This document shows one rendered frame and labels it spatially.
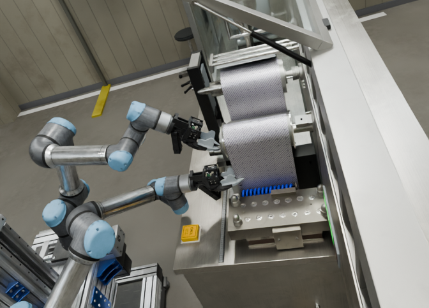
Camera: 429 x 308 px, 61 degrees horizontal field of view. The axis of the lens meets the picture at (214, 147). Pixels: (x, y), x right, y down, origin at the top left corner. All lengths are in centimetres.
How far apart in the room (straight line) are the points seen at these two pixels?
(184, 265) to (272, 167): 52
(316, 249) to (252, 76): 70
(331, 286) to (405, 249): 108
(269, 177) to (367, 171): 85
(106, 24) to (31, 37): 95
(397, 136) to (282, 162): 50
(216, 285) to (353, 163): 107
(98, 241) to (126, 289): 117
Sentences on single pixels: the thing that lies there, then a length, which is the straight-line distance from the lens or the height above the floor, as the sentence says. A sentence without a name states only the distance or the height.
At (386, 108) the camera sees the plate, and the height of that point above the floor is 144.
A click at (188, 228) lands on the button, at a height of 92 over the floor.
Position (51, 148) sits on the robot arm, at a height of 141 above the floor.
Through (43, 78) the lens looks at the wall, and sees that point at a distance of 547.
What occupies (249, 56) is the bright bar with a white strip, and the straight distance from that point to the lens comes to 149.
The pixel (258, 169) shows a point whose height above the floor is 113.
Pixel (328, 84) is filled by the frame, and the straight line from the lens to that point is 86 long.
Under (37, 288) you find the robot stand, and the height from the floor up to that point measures 90.
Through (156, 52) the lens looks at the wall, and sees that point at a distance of 495.
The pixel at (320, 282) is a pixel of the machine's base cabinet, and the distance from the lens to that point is 160.
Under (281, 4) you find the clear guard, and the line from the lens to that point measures 113.
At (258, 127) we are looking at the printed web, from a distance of 134.
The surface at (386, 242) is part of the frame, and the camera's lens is 57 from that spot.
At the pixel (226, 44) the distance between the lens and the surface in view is 228.
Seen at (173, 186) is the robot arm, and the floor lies 113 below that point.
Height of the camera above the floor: 213
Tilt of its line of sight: 39 degrees down
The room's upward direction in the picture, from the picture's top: 20 degrees counter-clockwise
